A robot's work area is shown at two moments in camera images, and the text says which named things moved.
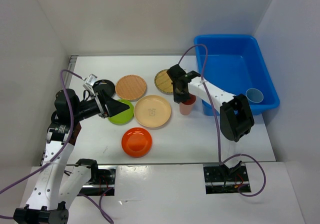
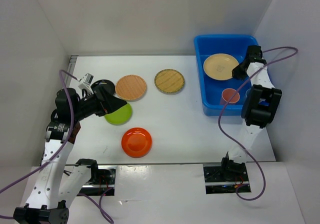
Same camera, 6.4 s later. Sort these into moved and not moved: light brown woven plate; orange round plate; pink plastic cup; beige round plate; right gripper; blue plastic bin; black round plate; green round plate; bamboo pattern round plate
Moved: pink plastic cup; right gripper; beige round plate
Not moved: light brown woven plate; blue plastic bin; green round plate; bamboo pattern round plate; orange round plate; black round plate
